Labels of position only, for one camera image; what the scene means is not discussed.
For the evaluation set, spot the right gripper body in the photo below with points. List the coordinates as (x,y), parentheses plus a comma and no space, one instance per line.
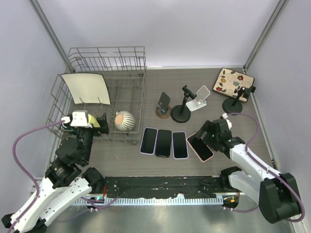
(212,139)

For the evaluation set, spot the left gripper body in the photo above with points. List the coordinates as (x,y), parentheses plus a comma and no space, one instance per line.
(86,135)

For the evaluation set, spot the pink case phone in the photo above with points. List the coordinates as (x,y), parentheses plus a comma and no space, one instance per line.
(203,152)

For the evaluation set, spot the purple case phone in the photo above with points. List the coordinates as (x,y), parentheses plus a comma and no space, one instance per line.
(180,147)

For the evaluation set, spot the black tall phone stand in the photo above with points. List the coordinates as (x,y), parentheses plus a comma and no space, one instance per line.
(181,113)

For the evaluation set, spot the black round phone stand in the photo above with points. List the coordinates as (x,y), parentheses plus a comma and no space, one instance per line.
(234,105)

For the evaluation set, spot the black case phone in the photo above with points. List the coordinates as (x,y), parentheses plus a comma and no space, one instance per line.
(163,143)

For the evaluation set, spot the grey wire dish rack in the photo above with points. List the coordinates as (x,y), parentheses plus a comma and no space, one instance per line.
(124,72)

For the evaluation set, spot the lavender case phone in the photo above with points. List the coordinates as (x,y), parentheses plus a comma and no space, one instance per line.
(148,142)

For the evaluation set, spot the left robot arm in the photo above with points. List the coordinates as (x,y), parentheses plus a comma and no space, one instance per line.
(64,182)

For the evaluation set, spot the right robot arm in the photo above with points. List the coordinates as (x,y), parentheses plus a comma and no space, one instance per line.
(276,194)

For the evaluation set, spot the white folding phone stand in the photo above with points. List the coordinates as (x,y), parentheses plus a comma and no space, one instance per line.
(200,100)

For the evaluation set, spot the wooden base phone stand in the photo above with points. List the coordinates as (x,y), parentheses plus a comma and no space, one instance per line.
(163,109)

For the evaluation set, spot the yellow faceted cup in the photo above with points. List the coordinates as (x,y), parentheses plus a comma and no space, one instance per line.
(93,121)

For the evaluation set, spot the striped round mug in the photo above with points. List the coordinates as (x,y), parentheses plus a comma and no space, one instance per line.
(124,121)

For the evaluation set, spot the white square plate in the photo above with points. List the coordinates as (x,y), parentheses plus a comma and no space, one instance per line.
(87,88)

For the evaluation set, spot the floral square coaster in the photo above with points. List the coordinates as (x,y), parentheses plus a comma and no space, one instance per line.
(229,82)

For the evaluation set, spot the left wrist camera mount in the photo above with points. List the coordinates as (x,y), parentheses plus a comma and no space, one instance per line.
(76,119)

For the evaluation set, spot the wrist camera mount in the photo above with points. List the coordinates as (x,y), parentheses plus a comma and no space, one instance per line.
(76,119)
(225,117)

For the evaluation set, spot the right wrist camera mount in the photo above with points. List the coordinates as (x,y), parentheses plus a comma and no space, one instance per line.
(225,117)

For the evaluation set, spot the black mounting base plate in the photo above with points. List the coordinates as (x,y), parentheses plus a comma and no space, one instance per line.
(163,187)

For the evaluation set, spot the white cable duct strip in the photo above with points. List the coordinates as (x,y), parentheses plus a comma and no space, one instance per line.
(179,200)

